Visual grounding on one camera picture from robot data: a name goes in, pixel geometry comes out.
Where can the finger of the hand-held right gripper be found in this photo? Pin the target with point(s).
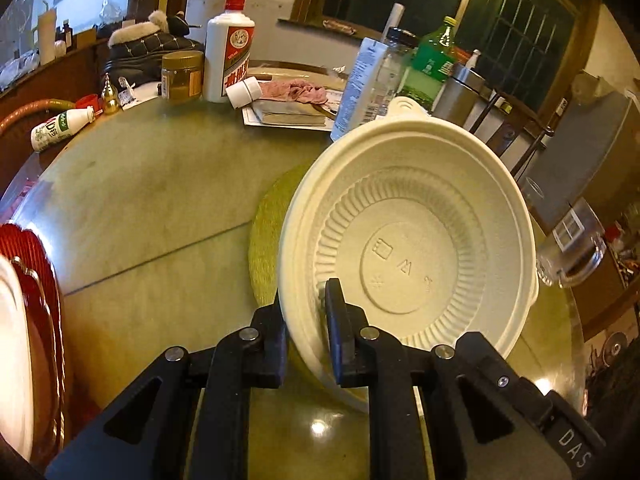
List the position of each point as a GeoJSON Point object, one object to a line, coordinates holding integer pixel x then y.
{"type": "Point", "coordinates": [507, 372]}

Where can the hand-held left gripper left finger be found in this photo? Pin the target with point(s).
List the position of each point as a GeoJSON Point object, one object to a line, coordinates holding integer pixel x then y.
{"type": "Point", "coordinates": [272, 355]}

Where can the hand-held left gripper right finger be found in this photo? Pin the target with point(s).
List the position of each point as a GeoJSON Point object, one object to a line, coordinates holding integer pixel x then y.
{"type": "Point", "coordinates": [334, 320]}

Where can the white disposable bowl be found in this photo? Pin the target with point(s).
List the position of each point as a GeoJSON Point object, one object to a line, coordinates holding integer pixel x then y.
{"type": "Point", "coordinates": [12, 350]}
{"type": "Point", "coordinates": [425, 220]}

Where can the small red scalloped plate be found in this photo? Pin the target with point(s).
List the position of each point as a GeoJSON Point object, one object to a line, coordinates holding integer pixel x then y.
{"type": "Point", "coordinates": [42, 340]}

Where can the large red scalloped plate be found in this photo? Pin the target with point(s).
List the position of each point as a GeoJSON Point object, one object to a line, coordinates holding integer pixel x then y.
{"type": "Point", "coordinates": [30, 245]}

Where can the small round fan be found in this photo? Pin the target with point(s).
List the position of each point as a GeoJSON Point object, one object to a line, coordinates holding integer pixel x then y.
{"type": "Point", "coordinates": [615, 346]}

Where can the clear glass mug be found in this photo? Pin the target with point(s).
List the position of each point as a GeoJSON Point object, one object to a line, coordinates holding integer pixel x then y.
{"type": "Point", "coordinates": [575, 260]}

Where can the grey book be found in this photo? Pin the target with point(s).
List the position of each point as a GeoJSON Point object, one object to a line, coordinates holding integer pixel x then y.
{"type": "Point", "coordinates": [287, 112]}

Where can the grey cabinet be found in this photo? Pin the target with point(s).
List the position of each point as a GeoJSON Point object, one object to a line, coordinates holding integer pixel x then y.
{"type": "Point", "coordinates": [590, 160]}

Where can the pink cloth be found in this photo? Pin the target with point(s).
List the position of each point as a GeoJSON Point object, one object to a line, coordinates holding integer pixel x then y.
{"type": "Point", "coordinates": [292, 91]}

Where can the black metal chair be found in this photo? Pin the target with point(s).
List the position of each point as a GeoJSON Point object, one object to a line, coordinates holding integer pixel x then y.
{"type": "Point", "coordinates": [500, 140]}

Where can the small white cup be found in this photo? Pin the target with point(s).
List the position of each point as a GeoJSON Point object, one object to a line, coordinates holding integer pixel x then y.
{"type": "Point", "coordinates": [243, 92]}

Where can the clear plastic bottle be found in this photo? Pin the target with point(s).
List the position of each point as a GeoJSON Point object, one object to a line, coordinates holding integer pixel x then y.
{"type": "Point", "coordinates": [395, 70]}

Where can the stainless steel thermos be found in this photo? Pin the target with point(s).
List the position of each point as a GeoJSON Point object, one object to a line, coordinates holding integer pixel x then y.
{"type": "Point", "coordinates": [460, 95]}

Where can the green plastic bottle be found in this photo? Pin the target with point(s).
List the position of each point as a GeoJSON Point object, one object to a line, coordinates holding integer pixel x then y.
{"type": "Point", "coordinates": [432, 65]}

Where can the jar with gold lid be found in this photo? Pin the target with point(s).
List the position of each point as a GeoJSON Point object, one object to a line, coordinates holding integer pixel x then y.
{"type": "Point", "coordinates": [182, 77]}

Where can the white liquor bottle red label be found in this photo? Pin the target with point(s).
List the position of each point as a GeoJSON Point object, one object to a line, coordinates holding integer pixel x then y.
{"type": "Point", "coordinates": [227, 50]}

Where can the gold ornament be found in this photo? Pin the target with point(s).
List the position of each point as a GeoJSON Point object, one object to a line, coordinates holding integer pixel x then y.
{"type": "Point", "coordinates": [111, 97]}

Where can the white paper roll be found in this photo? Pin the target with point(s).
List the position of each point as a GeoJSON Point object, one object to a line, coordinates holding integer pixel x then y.
{"type": "Point", "coordinates": [395, 16]}

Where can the white yogurt bottle green print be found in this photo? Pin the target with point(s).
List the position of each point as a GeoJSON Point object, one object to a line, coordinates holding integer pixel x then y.
{"type": "Point", "coordinates": [57, 127]}

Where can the red cap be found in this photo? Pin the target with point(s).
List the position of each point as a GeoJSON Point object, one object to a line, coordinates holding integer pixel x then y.
{"type": "Point", "coordinates": [86, 101]}

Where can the dark jacket with fur trim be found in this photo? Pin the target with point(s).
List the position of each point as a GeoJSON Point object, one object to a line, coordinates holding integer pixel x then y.
{"type": "Point", "coordinates": [145, 45]}

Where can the orange yellow hula hoop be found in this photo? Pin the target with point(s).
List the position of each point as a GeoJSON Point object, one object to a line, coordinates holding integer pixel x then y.
{"type": "Point", "coordinates": [30, 110]}

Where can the dark paned window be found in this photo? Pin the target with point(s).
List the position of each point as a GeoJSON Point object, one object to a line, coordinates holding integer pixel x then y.
{"type": "Point", "coordinates": [525, 25]}

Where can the wooden sideboard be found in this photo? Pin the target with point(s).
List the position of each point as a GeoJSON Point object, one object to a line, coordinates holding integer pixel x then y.
{"type": "Point", "coordinates": [75, 65]}

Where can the clear plastic bag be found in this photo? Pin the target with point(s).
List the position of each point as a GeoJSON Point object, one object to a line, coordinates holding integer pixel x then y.
{"type": "Point", "coordinates": [20, 67]}

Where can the white thermos jug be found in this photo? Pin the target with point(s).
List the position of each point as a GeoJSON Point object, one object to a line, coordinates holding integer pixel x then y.
{"type": "Point", "coordinates": [46, 35]}

